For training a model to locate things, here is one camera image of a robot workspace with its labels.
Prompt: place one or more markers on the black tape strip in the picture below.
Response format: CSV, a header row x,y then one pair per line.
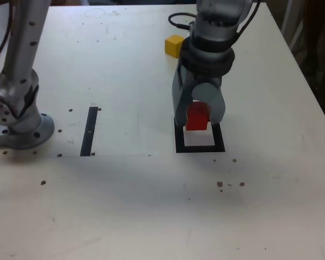
x,y
90,119

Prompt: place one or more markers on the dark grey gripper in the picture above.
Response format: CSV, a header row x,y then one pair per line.
x,y
203,79

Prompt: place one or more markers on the black tape square outline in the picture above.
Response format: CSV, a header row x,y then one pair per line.
x,y
200,149

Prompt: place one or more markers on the red cube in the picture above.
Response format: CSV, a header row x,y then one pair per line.
x,y
196,119

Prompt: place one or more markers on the white frame post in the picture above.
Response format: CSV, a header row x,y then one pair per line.
x,y
285,16

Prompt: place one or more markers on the yellow cube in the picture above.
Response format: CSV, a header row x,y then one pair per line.
x,y
173,46

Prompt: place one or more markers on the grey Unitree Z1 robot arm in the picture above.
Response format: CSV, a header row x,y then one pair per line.
x,y
19,54

